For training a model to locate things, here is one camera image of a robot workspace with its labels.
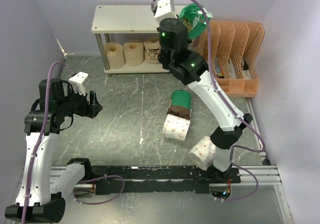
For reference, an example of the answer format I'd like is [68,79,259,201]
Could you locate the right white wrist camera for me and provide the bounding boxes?
[151,0,177,24]

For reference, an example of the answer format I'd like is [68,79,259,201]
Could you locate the items in file organizer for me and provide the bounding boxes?
[214,57,252,80]

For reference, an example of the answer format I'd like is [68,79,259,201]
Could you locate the white floral roll centre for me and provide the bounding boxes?
[162,114,191,142]

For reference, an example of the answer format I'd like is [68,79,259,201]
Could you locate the brown cartoon roll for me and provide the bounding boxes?
[143,40,161,64]

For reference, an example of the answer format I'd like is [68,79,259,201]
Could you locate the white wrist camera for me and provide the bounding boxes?
[151,0,177,24]
[68,72,90,96]

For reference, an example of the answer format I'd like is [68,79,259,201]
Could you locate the orange plastic file organizer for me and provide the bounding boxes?
[210,20,265,98]

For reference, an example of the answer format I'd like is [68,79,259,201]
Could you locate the white floral roll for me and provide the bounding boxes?
[162,114,191,142]
[188,136,216,171]

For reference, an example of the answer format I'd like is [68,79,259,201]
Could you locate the beige two-tier shelf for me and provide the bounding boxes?
[91,5,169,76]

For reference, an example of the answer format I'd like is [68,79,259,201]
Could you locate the plain brown roll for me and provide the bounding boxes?
[104,42,125,70]
[123,42,144,66]

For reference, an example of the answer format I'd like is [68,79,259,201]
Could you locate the white floral roll right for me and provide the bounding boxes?
[188,136,216,171]

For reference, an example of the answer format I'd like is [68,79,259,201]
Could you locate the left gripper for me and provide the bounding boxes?
[57,83,103,118]

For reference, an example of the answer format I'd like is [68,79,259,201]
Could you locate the green brown roll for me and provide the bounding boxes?
[166,89,192,120]

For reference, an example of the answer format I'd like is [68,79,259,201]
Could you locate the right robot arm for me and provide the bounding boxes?
[157,17,253,183]

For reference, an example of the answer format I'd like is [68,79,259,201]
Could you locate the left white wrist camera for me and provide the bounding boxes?
[68,72,90,96]

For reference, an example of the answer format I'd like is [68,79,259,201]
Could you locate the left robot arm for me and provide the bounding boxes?
[5,74,103,224]

